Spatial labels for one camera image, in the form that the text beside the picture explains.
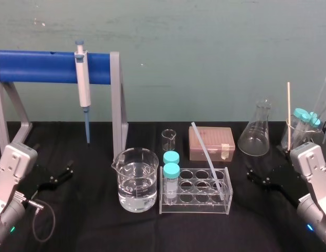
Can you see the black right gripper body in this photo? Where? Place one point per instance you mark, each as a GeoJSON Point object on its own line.
{"type": "Point", "coordinates": [282, 181]}

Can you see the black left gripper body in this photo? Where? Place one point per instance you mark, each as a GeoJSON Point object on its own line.
{"type": "Point", "coordinates": [40, 178]}

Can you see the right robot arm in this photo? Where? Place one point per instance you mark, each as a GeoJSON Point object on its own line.
{"type": "Point", "coordinates": [309, 168]}

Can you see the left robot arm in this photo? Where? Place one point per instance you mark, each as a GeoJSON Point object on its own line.
{"type": "Point", "coordinates": [13, 170]}

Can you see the translucent white stirring rod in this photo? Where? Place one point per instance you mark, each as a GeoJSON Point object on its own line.
{"type": "Point", "coordinates": [206, 152]}

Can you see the clear beaker holding tubes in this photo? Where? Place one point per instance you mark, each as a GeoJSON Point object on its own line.
{"type": "Point", "coordinates": [286, 136]}

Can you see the clear glass conical flask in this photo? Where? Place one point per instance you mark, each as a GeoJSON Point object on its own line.
{"type": "Point", "coordinates": [254, 139]}

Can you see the thin wooden stick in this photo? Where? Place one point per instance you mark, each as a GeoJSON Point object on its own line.
{"type": "Point", "coordinates": [289, 115]}

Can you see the clear tube with teal cap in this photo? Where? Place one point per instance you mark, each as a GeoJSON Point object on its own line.
{"type": "Point", "coordinates": [171, 172]}
{"type": "Point", "coordinates": [300, 115]}
{"type": "Point", "coordinates": [315, 121]}
{"type": "Point", "coordinates": [171, 157]}

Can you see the tall clear measuring cylinder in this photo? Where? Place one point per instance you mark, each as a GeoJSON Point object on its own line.
{"type": "Point", "coordinates": [323, 105]}

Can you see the clear acrylic tube rack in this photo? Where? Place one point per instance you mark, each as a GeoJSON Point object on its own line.
{"type": "Point", "coordinates": [202, 197]}

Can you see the brown pipette tip box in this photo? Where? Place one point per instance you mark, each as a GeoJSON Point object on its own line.
{"type": "Point", "coordinates": [210, 141]}

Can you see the black table cloth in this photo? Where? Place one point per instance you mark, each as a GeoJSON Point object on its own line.
{"type": "Point", "coordinates": [94, 231]}

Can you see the large glass beaker with water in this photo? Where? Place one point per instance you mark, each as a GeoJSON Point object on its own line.
{"type": "Point", "coordinates": [136, 183]}

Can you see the white pipette with blue tip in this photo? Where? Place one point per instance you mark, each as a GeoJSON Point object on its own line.
{"type": "Point", "coordinates": [82, 84]}

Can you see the blue and grey pipette stand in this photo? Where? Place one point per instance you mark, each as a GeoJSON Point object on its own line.
{"type": "Point", "coordinates": [34, 67]}

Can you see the small empty glass beaker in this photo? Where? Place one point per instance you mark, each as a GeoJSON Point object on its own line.
{"type": "Point", "coordinates": [168, 139]}

